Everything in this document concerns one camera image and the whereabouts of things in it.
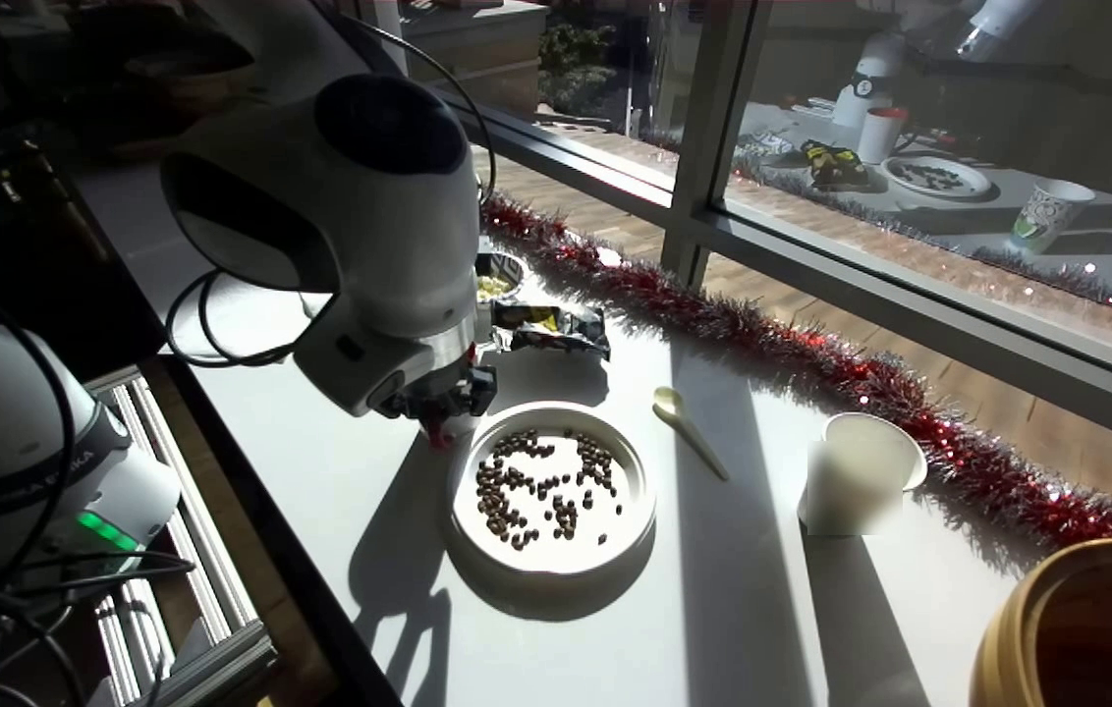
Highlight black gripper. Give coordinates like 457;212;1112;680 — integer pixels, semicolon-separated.
377;342;502;427

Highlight brown beans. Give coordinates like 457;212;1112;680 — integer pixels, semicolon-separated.
470;427;628;553

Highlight patterned paper cup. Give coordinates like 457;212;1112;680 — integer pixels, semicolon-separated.
798;407;933;544

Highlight black yellow snack packet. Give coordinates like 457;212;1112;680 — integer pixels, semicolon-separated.
489;300;612;364

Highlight blue patterned bowl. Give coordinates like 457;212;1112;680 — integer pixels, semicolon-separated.
470;248;531;308

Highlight white round plate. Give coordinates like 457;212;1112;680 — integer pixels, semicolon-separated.
447;400;660;583

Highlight wooden spoon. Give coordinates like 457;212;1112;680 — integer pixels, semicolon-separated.
649;384;734;486

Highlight red tinsel garland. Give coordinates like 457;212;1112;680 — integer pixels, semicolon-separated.
481;193;1112;551

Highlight bamboo steamer basket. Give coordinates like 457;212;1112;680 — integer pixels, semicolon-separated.
967;533;1112;707

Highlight aluminium rail frame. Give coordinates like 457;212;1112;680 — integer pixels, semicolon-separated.
81;364;283;707

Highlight window frame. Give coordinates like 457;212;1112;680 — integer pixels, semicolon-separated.
447;0;1112;465

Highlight black cable bundle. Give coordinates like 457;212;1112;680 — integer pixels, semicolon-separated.
0;545;199;707

